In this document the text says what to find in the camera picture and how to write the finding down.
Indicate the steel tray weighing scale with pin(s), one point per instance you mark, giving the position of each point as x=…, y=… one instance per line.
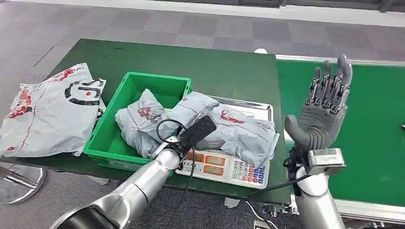
x=221, y=170

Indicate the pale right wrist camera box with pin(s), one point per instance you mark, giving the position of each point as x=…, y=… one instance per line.
x=327, y=159

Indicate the green plastic crate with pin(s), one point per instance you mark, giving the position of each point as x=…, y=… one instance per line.
x=104, y=142

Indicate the large grey black-print parcel bag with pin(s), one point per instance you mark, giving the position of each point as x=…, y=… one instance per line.
x=50, y=117

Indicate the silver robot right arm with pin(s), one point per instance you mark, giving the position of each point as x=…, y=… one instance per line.
x=316, y=202

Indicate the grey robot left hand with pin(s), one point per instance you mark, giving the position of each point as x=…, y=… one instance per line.
x=199, y=131

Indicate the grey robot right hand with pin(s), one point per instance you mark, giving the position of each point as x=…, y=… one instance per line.
x=319, y=123

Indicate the white table foot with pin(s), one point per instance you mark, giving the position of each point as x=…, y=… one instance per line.
x=232, y=202

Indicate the chrome stool base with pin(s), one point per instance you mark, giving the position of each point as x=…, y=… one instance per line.
x=19, y=186

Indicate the green conveyor belt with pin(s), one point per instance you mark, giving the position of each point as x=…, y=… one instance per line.
x=373, y=126

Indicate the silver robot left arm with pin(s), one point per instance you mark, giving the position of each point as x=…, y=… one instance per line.
x=136, y=192

